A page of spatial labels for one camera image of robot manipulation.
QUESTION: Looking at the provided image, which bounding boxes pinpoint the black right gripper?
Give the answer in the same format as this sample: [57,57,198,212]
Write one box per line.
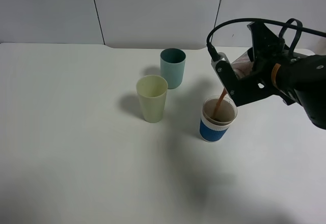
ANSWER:
[254,52,318,99]

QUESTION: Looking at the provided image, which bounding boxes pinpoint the clear plastic drink bottle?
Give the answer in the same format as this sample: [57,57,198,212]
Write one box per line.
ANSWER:
[231,51,254,79]

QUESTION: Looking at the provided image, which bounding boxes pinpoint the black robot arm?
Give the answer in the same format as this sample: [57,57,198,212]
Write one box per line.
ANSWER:
[254,51,325,129]

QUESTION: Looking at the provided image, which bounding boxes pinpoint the blue sleeved clear cup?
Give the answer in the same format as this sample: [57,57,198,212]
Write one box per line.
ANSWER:
[199,96,237,142]

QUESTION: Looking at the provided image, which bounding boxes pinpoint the teal plastic cup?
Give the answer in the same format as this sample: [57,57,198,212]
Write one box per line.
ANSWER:
[160,48,186,89]

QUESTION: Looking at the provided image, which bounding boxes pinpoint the pale yellow plastic cup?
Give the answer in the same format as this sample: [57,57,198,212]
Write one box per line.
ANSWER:
[136,75,168,123]

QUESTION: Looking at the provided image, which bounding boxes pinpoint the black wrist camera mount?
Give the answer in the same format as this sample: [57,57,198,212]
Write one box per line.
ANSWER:
[206,18,290,106]

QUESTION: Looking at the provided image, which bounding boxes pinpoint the black camera cable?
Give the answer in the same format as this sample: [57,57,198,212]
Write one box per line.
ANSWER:
[206,17,326,62]

